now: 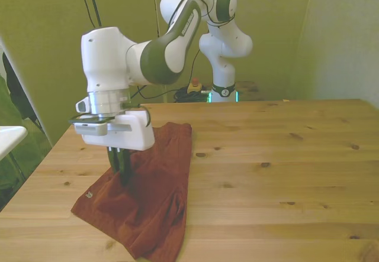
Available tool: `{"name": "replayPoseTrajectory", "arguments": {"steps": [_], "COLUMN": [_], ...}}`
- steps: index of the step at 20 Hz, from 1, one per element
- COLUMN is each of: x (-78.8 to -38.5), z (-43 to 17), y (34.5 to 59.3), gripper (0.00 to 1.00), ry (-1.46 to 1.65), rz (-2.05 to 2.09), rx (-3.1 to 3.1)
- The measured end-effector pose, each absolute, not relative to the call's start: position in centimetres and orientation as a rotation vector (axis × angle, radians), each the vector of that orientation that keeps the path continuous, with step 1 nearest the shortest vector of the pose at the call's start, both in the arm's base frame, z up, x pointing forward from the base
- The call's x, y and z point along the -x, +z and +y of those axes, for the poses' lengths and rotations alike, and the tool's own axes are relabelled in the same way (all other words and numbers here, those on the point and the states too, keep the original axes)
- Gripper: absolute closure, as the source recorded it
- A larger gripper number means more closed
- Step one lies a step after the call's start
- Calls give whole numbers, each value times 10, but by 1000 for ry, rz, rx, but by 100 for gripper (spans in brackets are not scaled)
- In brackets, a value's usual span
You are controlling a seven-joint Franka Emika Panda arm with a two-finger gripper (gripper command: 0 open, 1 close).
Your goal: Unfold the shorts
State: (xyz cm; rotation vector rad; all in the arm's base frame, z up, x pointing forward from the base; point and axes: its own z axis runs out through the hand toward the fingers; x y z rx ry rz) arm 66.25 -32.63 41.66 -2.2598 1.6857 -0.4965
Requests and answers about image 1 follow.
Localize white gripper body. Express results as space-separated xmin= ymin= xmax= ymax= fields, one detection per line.
xmin=81 ymin=109 xmax=155 ymax=152

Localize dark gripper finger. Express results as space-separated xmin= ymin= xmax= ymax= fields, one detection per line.
xmin=107 ymin=147 xmax=121 ymax=174
xmin=117 ymin=148 xmax=131 ymax=186

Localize rust red shorts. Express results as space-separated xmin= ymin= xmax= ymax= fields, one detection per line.
xmin=70 ymin=122 xmax=193 ymax=262

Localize yellow emergency stop button box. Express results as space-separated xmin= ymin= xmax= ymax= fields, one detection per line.
xmin=187 ymin=78 xmax=203 ymax=95

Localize white tray table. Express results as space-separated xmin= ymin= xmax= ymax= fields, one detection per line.
xmin=0 ymin=125 xmax=28 ymax=183

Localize thin pale rod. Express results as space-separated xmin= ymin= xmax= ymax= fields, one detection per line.
xmin=151 ymin=0 xmax=161 ymax=38

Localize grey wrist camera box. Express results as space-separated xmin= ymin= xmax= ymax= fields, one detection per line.
xmin=68 ymin=115 xmax=133 ymax=137

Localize black coiled cable bundle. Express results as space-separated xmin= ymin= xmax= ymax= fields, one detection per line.
xmin=172 ymin=85 xmax=213 ymax=103

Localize black camera stand pole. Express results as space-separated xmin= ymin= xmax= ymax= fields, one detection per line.
xmin=75 ymin=0 xmax=103 ymax=28

